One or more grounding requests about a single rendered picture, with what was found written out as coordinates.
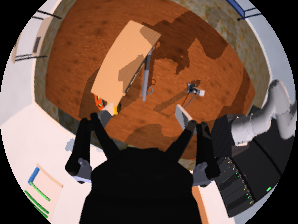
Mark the orange spirit level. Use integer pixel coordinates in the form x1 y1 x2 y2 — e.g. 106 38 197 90
94 94 105 111

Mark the brown wooden cabinet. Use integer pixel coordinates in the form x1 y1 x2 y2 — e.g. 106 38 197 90
91 20 161 107

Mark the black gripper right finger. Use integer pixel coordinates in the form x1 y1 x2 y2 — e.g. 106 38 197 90
151 104 221 188

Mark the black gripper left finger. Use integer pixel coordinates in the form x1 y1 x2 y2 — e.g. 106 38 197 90
65 102 133 184

